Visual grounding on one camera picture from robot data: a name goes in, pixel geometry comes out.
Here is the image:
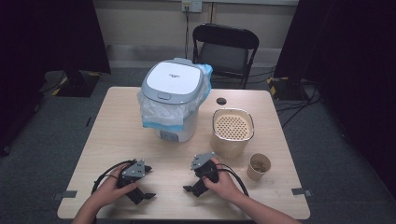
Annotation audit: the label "clear blue-edged plastic bin bag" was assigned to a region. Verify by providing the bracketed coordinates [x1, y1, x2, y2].
[136, 63, 214, 132]

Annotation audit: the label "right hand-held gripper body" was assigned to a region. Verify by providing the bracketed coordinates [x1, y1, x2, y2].
[190, 151, 219, 184]

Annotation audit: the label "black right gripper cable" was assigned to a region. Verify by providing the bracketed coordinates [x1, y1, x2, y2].
[214, 162, 250, 198]

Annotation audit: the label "person's right hand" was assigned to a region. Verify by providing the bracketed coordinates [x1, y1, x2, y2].
[201, 157, 247, 203]

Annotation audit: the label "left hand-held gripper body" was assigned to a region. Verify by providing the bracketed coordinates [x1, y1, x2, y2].
[116, 159, 148, 189]

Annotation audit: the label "brown paper cup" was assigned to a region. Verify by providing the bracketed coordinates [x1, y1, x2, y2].
[246, 152, 272, 182]

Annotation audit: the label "grey tape strip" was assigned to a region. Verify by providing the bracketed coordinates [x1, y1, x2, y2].
[290, 187, 313, 198]
[52, 189, 78, 201]

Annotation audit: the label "black floor cables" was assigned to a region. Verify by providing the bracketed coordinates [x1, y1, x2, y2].
[248, 65, 323, 129]

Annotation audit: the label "person's left hand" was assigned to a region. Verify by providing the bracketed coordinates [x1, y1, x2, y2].
[92, 162, 138, 209]

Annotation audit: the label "white grey lidded trash bin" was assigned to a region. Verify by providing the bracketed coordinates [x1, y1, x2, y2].
[140, 57, 213, 144]

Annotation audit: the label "black wall power cable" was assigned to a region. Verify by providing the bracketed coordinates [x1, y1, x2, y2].
[184, 7, 191, 60]

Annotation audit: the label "white wall socket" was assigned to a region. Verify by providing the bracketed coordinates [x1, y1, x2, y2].
[181, 0, 204, 13]

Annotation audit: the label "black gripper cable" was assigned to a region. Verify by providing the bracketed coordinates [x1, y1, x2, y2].
[91, 159, 138, 195]
[214, 162, 250, 198]

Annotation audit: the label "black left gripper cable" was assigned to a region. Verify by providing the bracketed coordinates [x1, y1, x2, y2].
[91, 159, 138, 195]

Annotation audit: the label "black folding chair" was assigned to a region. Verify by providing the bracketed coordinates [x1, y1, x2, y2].
[191, 22, 261, 90]

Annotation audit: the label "black stand base striped tape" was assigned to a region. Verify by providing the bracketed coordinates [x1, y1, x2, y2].
[266, 76, 319, 102]
[38, 69, 103, 98]

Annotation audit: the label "black curtain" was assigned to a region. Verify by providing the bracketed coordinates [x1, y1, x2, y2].
[0, 0, 112, 157]
[273, 0, 396, 200]

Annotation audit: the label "perforated beige strainer insert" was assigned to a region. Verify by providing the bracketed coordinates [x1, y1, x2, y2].
[213, 109, 254, 141]

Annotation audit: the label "beige draining container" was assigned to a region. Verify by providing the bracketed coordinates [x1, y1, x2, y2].
[209, 107, 256, 160]

